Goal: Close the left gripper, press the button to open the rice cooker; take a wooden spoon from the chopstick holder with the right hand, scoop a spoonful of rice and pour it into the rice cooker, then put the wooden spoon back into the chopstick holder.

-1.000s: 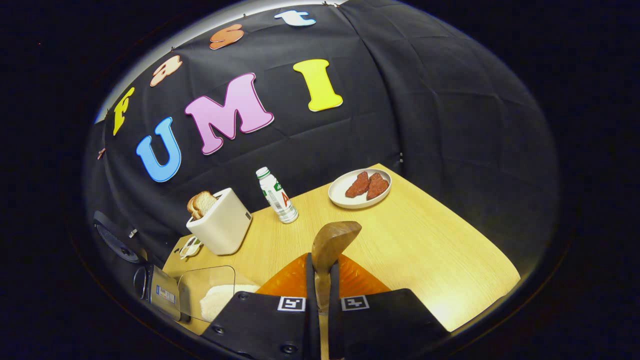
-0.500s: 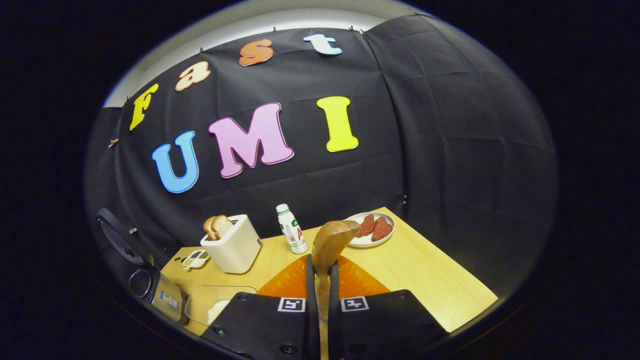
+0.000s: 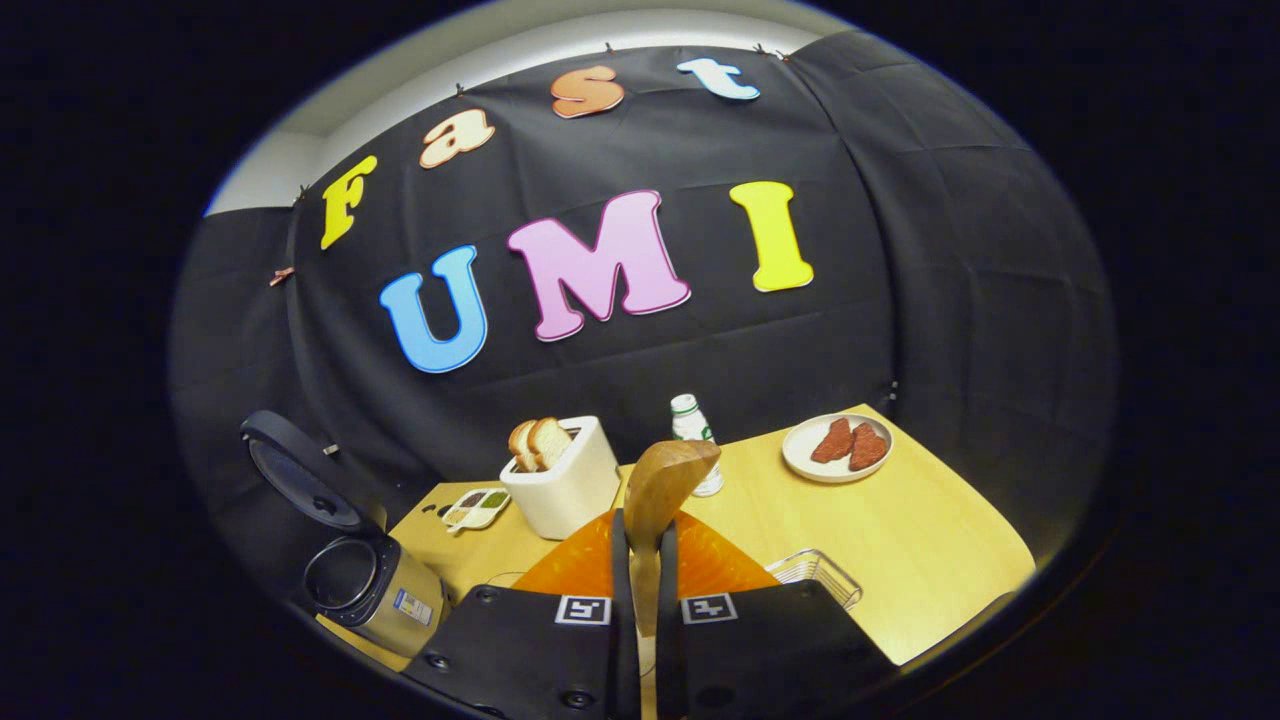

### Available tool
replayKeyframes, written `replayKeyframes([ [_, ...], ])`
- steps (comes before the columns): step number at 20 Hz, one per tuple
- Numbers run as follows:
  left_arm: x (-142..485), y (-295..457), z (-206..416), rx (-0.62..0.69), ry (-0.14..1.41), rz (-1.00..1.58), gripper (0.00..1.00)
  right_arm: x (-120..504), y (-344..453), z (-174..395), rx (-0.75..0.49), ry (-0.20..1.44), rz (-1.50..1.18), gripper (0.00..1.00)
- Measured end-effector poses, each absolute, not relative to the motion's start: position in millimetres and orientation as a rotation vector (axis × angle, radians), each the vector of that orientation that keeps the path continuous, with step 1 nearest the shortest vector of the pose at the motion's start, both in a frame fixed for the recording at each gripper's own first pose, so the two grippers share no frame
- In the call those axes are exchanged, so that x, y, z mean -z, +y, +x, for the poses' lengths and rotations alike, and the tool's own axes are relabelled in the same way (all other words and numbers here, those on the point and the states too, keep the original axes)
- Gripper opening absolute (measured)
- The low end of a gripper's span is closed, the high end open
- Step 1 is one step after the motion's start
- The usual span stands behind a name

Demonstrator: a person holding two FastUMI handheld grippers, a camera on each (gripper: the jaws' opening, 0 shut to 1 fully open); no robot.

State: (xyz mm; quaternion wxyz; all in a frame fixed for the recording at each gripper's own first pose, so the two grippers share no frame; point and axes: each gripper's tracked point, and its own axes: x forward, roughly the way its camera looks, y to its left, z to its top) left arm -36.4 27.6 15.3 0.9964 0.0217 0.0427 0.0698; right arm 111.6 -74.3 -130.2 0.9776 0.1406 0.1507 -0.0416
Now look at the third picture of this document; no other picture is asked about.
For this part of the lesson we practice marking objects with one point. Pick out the black backdrop cloth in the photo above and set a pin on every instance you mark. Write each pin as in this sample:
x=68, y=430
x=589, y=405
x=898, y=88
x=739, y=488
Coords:
x=900, y=250

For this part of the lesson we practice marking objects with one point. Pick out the toasted bread slice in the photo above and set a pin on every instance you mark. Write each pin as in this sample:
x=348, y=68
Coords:
x=522, y=447
x=550, y=442

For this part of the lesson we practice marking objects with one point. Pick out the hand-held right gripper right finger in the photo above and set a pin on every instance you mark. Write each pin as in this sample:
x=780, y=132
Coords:
x=672, y=660

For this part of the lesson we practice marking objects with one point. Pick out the white round plate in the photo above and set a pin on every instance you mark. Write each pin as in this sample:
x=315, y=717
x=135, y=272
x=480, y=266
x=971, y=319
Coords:
x=800, y=455

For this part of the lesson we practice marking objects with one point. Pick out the dark blue rice cooker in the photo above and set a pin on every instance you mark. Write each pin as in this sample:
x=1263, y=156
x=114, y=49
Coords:
x=380, y=600

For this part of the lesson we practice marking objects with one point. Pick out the red meat piece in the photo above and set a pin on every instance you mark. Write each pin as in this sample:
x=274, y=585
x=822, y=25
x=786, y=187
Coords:
x=832, y=442
x=868, y=447

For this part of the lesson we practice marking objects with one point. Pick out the red clothes peg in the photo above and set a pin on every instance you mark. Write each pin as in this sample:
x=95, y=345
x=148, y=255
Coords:
x=282, y=275

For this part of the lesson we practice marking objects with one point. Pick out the white toaster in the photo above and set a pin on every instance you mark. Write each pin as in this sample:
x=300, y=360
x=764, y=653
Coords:
x=570, y=500

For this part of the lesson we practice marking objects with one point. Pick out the wooden spoon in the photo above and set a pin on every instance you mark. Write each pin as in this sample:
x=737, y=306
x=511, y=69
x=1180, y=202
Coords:
x=665, y=480

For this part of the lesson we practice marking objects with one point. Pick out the white bottle with green label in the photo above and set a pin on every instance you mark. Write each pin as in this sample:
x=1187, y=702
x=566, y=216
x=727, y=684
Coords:
x=690, y=420

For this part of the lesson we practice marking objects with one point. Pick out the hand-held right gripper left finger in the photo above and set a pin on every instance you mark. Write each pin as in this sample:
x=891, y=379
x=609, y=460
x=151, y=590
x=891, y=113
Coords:
x=620, y=660

